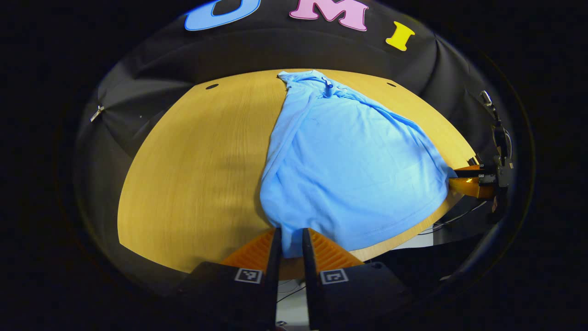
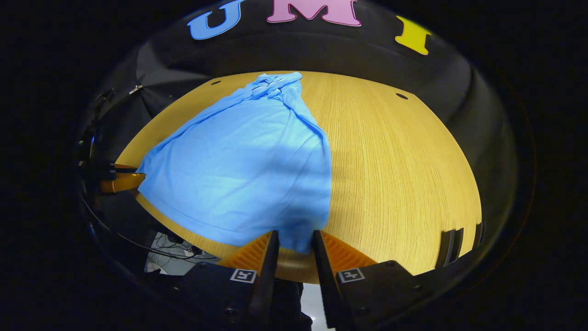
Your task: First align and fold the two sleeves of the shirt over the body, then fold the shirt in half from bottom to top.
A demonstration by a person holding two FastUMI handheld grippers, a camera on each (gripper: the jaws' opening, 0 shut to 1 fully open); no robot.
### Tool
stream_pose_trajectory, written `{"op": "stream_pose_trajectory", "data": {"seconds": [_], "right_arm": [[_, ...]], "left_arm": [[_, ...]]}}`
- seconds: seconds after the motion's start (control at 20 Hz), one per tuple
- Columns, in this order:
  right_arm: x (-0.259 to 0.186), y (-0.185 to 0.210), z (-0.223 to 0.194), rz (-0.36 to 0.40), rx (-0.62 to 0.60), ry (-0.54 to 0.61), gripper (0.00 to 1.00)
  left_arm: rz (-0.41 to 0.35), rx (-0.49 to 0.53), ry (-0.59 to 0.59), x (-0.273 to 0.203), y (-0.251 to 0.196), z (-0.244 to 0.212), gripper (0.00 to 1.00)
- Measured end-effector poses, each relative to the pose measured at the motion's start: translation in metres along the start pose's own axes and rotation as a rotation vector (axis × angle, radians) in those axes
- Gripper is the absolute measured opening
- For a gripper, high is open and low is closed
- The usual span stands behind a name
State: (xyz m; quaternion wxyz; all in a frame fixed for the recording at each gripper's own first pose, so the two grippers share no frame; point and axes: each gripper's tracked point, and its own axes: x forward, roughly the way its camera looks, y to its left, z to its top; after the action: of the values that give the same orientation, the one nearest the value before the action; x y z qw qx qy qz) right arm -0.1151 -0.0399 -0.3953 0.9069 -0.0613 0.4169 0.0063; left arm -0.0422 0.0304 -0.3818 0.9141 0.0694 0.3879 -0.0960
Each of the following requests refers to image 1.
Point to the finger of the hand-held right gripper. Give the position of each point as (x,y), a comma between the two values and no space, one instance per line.
(474,161)
(473,188)

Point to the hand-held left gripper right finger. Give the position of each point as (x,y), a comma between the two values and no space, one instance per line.
(310,285)

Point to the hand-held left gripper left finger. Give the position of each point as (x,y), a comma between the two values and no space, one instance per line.
(272,285)

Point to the light blue T-shirt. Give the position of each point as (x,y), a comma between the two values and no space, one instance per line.
(349,174)

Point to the black backdrop cloth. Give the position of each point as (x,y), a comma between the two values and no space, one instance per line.
(257,50)

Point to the silver metal clip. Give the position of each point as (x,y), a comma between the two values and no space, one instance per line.
(96,113)

